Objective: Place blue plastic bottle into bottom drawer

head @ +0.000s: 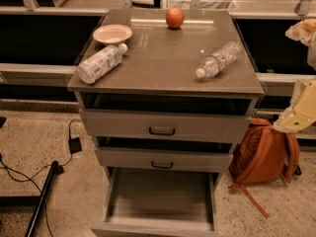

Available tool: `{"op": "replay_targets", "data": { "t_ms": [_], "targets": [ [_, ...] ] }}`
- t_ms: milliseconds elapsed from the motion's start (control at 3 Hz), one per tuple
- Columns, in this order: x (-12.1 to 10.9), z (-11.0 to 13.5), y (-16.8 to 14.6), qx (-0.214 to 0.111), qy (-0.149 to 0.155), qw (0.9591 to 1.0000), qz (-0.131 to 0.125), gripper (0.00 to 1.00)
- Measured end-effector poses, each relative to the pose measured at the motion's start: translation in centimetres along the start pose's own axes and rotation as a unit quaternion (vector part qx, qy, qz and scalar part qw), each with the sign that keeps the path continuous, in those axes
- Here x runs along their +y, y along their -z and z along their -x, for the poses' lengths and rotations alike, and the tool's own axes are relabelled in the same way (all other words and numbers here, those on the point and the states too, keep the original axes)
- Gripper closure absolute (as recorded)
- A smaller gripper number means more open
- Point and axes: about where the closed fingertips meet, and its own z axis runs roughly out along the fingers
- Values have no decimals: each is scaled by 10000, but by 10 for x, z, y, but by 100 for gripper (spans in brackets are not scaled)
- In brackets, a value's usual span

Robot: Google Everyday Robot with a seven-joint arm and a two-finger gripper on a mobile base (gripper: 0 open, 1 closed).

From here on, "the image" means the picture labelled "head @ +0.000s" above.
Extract grey drawer cabinet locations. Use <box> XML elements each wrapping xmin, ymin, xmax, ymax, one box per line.
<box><xmin>66</xmin><ymin>7</ymin><xmax>266</xmax><ymax>237</ymax></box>

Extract white bowl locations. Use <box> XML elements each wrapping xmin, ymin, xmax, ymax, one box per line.
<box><xmin>93</xmin><ymin>24</ymin><xmax>132</xmax><ymax>45</ymax></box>

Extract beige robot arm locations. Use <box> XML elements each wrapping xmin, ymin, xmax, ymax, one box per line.
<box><xmin>274</xmin><ymin>19</ymin><xmax>316</xmax><ymax>132</ymax></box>

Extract clear plastic water bottle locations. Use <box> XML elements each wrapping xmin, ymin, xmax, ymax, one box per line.
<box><xmin>196</xmin><ymin>41</ymin><xmax>242</xmax><ymax>79</ymax></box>

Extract orange backpack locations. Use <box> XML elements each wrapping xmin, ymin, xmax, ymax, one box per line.
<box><xmin>229</xmin><ymin>118</ymin><xmax>300</xmax><ymax>218</ymax></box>

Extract grey open bottom drawer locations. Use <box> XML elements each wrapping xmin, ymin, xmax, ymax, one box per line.
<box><xmin>91</xmin><ymin>168</ymin><xmax>219</xmax><ymax>237</ymax></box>

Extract orange fruit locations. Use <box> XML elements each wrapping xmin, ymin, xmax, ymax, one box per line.
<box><xmin>166</xmin><ymin>8</ymin><xmax>184</xmax><ymax>29</ymax></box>

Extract black cable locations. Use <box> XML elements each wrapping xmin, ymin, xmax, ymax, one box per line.
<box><xmin>0</xmin><ymin>118</ymin><xmax>82</xmax><ymax>237</ymax></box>

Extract black power adapter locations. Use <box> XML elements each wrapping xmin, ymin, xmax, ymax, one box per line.
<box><xmin>68</xmin><ymin>137</ymin><xmax>82</xmax><ymax>154</ymax></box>

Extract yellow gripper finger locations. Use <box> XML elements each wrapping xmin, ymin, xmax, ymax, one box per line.
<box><xmin>274</xmin><ymin>79</ymin><xmax>316</xmax><ymax>132</ymax></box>

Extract metal railing frame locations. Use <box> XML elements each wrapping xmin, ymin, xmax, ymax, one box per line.
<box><xmin>1</xmin><ymin>0</ymin><xmax>316</xmax><ymax>87</ymax></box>

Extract blue labelled plastic bottle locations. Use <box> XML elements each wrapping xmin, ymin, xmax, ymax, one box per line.
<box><xmin>77</xmin><ymin>43</ymin><xmax>128</xmax><ymax>84</ymax></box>

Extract black metal stand leg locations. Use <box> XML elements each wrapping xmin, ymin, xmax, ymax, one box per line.
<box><xmin>0</xmin><ymin>161</ymin><xmax>63</xmax><ymax>237</ymax></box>

